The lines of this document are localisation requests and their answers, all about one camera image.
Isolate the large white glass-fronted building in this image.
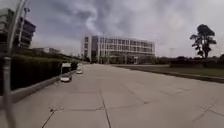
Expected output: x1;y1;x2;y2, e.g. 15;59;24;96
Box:
81;34;157;65

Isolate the grey concrete slab pavement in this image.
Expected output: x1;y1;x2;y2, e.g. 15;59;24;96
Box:
0;63;224;128

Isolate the low pale building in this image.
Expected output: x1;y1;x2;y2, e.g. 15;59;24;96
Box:
32;46;65;55

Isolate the row of dark bushes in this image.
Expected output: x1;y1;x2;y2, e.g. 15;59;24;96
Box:
154;54;224;70

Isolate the dark green hedge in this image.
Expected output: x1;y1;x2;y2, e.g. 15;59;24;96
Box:
0;46;80;96

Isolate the grass strip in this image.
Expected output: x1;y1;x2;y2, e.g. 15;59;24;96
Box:
113;64;224;80

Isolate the grey concrete kerb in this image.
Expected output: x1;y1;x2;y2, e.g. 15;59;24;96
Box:
114;65;224;85

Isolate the dark multi-storey building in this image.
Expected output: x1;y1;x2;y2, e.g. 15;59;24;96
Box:
0;7;37;50

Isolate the tall dark tree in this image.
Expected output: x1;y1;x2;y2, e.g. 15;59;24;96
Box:
189;23;218;60

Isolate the street lamp pole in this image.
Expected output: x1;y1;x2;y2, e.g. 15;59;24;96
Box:
17;7;31;48

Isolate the thin grey pole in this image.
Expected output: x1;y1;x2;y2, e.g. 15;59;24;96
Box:
1;0;28;128

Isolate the low concrete kerb wall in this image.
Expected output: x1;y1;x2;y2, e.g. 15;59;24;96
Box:
0;68;80;108

